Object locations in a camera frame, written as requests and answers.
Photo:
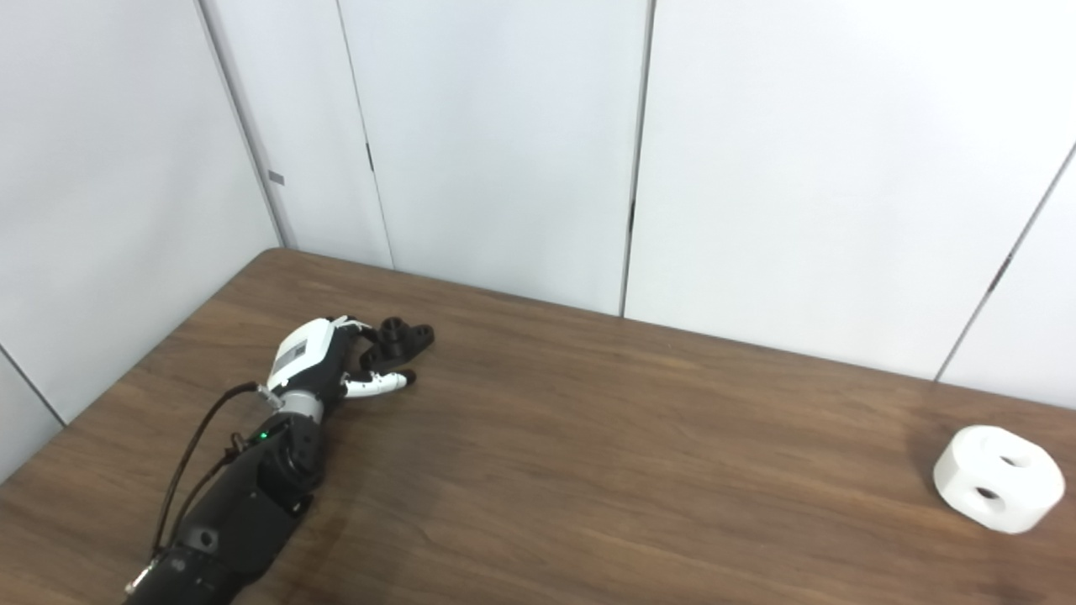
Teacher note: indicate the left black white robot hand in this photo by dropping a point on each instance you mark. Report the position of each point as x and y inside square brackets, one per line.
[303, 353]

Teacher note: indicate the black flanged holder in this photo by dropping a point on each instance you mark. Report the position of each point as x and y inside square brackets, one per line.
[399, 339]

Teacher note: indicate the round white piece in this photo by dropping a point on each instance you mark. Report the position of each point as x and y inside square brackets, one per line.
[996, 479]

